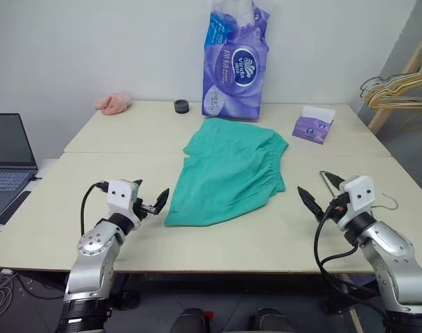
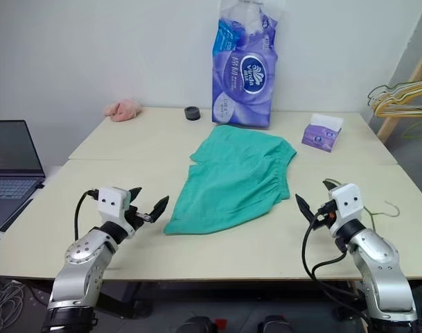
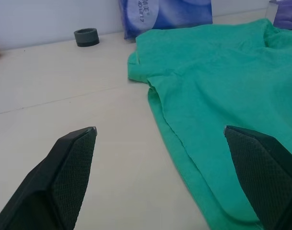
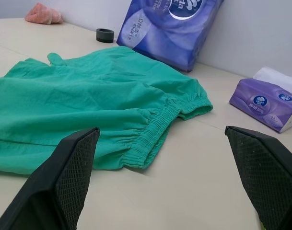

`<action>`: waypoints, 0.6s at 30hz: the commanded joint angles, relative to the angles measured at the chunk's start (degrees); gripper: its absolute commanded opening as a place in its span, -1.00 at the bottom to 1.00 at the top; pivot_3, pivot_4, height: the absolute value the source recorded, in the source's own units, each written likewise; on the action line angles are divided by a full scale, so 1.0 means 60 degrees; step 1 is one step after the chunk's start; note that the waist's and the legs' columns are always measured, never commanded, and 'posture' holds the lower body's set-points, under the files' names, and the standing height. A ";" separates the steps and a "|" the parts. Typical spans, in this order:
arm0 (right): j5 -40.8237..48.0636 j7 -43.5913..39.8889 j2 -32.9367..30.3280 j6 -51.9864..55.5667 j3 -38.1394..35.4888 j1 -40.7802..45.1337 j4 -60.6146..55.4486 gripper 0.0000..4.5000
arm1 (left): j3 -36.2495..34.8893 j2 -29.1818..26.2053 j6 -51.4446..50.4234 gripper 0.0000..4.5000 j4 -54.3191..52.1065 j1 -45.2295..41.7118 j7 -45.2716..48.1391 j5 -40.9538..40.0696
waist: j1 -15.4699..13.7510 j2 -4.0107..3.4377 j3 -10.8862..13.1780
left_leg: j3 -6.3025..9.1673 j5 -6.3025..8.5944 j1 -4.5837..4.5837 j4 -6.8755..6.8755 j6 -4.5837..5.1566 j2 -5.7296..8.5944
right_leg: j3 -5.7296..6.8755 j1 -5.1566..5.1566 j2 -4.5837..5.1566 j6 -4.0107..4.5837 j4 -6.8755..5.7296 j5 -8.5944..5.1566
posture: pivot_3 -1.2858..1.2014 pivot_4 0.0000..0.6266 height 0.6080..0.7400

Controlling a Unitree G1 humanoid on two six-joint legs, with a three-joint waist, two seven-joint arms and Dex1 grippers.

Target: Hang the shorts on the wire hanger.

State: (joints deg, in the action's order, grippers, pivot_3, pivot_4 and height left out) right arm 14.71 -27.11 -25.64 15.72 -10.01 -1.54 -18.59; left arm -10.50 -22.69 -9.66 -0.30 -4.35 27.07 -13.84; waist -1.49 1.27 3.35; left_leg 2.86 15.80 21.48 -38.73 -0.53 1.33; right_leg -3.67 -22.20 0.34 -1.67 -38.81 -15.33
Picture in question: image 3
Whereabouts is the blue tissue pack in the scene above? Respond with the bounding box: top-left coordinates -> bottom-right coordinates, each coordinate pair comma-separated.
118,0 -> 213,40

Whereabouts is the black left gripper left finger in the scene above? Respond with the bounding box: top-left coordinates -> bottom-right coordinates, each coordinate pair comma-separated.
0,126 -> 98,230

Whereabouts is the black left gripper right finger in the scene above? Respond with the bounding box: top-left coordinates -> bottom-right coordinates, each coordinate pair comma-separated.
223,125 -> 292,230

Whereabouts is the purple box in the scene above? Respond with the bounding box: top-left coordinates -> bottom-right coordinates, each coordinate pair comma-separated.
272,0 -> 292,31

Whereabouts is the green cloth garment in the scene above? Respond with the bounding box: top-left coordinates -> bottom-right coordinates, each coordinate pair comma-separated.
127,18 -> 292,230

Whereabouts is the dark grey tape roll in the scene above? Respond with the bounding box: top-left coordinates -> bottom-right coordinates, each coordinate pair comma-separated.
73,28 -> 100,47

